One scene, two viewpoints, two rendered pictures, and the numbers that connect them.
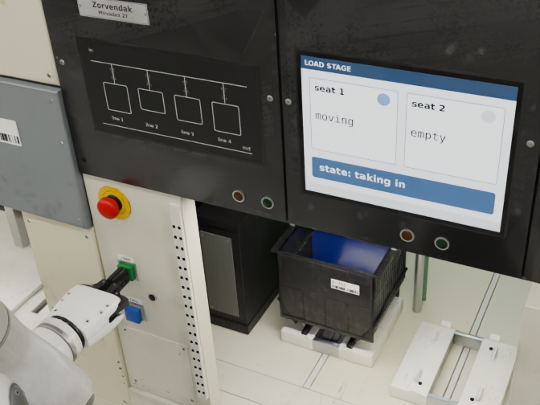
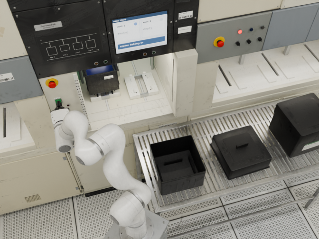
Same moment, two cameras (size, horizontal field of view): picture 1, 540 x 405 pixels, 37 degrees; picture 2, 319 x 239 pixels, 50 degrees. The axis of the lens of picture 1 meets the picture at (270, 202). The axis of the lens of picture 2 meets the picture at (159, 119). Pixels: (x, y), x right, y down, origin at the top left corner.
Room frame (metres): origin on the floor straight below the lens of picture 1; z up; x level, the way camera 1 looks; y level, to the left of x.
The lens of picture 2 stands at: (-0.20, 0.77, 2.66)
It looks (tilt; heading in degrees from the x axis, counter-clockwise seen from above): 51 degrees down; 316
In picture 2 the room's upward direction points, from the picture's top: 1 degrees counter-clockwise
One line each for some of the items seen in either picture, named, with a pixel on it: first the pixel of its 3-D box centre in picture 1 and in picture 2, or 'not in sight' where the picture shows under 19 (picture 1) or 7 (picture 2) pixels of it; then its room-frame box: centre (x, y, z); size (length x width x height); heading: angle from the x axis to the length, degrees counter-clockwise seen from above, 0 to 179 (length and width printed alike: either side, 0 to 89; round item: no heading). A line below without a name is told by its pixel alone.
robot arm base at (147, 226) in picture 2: not in sight; (135, 224); (0.42, 0.37, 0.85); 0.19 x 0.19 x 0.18
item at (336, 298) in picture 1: (343, 257); (99, 69); (1.33, -0.15, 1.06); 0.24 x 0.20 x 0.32; 61
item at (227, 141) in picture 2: not in sight; (240, 149); (0.31, -0.45, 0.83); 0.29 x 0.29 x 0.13; 64
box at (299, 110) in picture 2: not in sight; (301, 125); (0.13, -0.85, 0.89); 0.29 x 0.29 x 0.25; 65
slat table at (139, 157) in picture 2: not in sight; (228, 175); (0.37, -0.50, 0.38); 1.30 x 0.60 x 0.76; 61
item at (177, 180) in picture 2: not in sight; (176, 164); (0.52, -0.07, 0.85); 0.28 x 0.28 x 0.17; 61
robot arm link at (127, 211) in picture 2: not in sight; (128, 212); (0.42, 0.40, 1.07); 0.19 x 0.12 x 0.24; 94
